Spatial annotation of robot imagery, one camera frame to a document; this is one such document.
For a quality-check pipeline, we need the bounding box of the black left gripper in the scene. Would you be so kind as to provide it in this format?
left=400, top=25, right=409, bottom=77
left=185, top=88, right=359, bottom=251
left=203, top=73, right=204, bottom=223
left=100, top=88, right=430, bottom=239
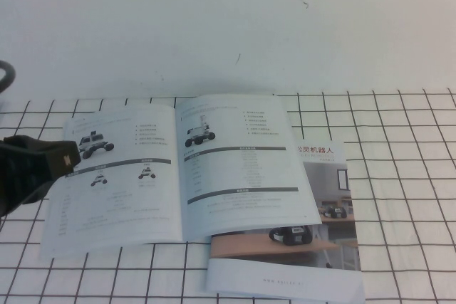
left=0, top=135, right=81, bottom=218

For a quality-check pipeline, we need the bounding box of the white product catalogue book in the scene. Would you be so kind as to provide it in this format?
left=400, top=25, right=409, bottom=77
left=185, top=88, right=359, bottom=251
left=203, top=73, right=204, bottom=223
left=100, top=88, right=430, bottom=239
left=38, top=94, right=323, bottom=261

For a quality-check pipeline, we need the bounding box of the closed brochure with robot cover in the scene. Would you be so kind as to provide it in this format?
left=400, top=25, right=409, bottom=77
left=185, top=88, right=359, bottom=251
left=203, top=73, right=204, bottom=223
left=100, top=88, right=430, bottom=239
left=204, top=138, right=366, bottom=304

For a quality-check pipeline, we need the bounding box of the white black-grid tablecloth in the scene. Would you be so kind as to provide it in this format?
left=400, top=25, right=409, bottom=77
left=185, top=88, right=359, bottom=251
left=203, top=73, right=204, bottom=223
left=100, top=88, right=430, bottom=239
left=0, top=88, right=456, bottom=304

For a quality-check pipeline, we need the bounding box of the grey left arm loop cable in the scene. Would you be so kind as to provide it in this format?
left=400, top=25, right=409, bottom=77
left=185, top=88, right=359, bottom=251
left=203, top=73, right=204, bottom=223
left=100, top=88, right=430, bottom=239
left=0, top=59, right=17, bottom=94

